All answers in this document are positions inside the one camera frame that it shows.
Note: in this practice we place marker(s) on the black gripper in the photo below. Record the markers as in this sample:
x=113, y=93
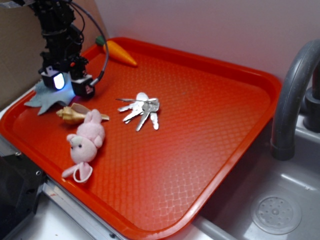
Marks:
x=53, y=67

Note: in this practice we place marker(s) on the light blue cloth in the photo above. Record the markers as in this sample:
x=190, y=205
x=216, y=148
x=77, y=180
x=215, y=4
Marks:
x=46, y=97

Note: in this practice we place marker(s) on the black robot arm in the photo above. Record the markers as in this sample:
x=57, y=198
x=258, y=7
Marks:
x=56, y=19

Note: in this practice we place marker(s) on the golden conch shell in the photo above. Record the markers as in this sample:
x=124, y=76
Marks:
x=74, y=114

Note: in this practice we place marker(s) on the orange toy carrot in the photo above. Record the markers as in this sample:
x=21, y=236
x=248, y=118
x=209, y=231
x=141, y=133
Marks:
x=116, y=52

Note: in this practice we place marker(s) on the pink plush bunny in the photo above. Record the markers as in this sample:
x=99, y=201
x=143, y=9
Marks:
x=84, y=145

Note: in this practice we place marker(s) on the silver key bunch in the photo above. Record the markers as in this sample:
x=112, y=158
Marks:
x=142, y=106

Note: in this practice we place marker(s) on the red plastic tray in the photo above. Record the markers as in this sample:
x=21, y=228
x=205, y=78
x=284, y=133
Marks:
x=150, y=184

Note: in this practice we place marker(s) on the black box corner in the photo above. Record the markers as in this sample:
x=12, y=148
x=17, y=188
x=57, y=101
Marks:
x=21, y=183

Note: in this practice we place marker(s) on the grey sink faucet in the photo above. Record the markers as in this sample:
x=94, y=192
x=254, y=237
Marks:
x=303, y=73

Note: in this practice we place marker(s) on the grey toy sink basin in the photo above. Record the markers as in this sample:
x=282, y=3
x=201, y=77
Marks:
x=227, y=214

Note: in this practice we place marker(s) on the black faucet knob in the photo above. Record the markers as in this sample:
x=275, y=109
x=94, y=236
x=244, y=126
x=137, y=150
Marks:
x=312, y=118

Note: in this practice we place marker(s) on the round sink drain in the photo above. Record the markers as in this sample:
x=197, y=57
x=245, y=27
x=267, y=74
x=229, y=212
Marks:
x=275, y=213

